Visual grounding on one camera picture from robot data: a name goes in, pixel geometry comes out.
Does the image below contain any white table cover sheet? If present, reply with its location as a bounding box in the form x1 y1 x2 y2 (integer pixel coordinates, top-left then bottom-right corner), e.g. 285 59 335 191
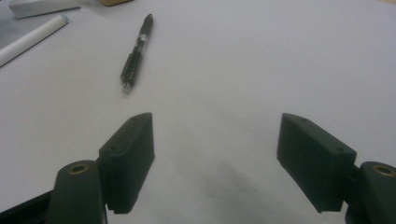
0 0 396 224

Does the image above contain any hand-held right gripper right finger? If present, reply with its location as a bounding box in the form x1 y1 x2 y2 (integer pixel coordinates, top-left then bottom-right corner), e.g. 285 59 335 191
276 112 358 214

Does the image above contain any wooden pen holder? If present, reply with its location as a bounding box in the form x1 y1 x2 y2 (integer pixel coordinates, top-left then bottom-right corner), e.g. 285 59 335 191
98 0 134 7

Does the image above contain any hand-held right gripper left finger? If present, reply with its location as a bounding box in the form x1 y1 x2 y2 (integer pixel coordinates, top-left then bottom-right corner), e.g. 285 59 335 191
98 112 156 215

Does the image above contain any black pen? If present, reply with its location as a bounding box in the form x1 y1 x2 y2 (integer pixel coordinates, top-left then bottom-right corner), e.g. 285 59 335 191
120 13 154 94

